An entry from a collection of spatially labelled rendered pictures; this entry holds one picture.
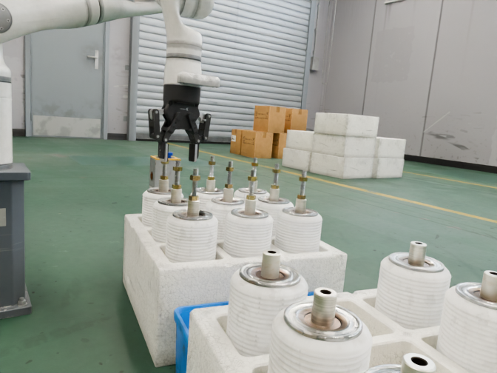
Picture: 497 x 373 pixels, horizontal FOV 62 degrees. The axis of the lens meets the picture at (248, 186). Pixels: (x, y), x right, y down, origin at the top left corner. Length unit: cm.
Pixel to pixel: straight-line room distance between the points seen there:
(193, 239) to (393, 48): 661
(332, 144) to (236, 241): 291
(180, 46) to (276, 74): 649
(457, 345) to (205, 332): 30
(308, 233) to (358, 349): 48
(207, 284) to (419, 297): 35
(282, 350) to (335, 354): 5
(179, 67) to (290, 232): 39
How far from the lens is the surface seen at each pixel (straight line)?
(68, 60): 602
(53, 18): 100
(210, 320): 56
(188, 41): 85
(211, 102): 662
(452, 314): 56
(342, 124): 357
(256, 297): 48
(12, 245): 97
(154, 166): 114
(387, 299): 64
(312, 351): 39
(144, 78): 620
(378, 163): 386
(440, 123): 652
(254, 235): 79
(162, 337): 77
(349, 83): 768
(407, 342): 59
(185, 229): 74
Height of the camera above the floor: 44
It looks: 9 degrees down
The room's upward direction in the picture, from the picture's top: 5 degrees clockwise
